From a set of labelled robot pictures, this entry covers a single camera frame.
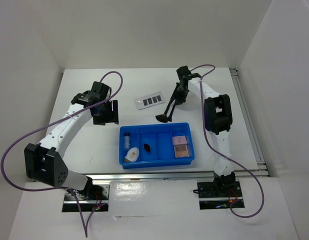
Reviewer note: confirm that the brown eyeshadow palette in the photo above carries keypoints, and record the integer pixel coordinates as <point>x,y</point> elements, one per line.
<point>181,151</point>

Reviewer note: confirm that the large black powder brush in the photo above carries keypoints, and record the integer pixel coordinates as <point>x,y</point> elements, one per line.
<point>164,118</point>

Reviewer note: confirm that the pink square compact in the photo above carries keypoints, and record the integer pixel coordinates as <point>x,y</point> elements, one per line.
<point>179,140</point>

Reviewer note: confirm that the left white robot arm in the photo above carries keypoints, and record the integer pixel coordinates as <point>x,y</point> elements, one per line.
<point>44,161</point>

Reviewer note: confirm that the blue plastic divided tray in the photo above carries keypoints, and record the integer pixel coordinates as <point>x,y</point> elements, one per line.
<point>159,137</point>

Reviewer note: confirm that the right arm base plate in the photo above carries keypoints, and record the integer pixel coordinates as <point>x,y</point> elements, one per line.
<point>212,199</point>

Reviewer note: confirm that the clear eyeshadow swatch card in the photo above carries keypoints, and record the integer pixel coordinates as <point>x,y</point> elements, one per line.
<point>149,100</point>

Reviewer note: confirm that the small gold kabuki brush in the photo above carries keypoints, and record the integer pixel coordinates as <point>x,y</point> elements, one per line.
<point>147,147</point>

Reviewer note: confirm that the front aluminium rail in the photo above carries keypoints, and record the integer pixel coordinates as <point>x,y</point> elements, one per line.
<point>183,175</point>

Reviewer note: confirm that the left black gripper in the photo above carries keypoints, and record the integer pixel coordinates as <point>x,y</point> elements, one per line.
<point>112,116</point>

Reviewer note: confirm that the clear bottle black cap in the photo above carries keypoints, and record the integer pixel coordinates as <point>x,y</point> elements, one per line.
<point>127,140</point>

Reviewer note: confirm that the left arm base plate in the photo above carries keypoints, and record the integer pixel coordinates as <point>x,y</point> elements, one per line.
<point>99,200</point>

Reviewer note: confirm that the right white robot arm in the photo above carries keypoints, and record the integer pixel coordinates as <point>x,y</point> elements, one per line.
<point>217,120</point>

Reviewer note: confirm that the right side aluminium rail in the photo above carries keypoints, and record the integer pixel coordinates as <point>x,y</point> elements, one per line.
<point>262,170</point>

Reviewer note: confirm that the aluminium rail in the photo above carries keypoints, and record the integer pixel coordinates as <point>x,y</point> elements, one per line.
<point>262,170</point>
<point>183,175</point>

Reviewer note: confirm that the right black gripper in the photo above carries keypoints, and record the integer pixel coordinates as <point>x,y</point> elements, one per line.
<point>180,99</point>

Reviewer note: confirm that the white oval compact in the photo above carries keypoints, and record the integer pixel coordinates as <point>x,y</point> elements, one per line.
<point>132,155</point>

